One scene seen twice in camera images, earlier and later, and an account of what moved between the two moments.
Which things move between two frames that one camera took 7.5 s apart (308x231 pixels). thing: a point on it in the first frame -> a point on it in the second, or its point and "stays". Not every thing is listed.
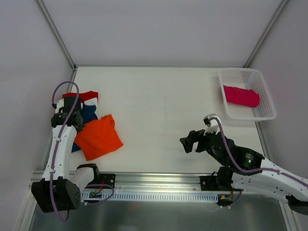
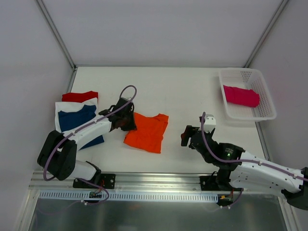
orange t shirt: [98, 138] -> [148, 134]
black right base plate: [208, 183] stays
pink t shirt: [241, 96] stays
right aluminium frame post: [265, 33] stays
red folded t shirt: [84, 96] stays
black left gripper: [70, 103] -> [128, 118]
